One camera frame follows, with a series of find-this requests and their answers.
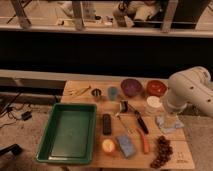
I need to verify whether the dark grape bunch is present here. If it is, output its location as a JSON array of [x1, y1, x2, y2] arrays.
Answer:
[[150, 136, 173, 169]]

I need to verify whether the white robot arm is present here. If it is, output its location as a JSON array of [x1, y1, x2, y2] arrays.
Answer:
[[162, 66, 213, 118]]

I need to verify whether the blue plastic cup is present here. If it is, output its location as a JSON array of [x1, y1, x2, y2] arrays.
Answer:
[[107, 87, 118, 101]]

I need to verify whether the purple bowl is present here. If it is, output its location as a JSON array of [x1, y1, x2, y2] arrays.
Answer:
[[121, 78, 143, 97]]

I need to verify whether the black remote control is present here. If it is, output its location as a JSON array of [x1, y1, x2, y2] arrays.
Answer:
[[103, 114, 111, 135]]

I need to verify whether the red bowl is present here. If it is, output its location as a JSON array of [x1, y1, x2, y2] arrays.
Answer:
[[146, 80, 167, 97]]

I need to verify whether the metal spoon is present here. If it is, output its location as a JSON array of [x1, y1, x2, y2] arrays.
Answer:
[[117, 115, 132, 134]]

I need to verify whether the white lidded container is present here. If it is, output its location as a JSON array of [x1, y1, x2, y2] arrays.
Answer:
[[146, 96, 162, 114]]

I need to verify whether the orange round fruit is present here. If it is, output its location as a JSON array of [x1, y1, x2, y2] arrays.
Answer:
[[102, 139, 116, 154]]

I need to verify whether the blue sponge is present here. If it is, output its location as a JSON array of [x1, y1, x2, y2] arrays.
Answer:
[[116, 135, 136, 158]]

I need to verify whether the green plastic tray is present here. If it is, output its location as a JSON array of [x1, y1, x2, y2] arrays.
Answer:
[[36, 103, 96, 165]]

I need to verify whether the orange carrot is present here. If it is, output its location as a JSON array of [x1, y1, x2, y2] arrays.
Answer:
[[136, 128, 150, 154]]

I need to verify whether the blue folded cloth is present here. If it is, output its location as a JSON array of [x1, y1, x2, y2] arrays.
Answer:
[[155, 115, 184, 134]]

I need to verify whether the person in background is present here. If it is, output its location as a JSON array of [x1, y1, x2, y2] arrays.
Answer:
[[113, 0, 161, 27]]

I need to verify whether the black power adapter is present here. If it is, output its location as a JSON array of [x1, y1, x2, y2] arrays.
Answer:
[[21, 111, 32, 121]]

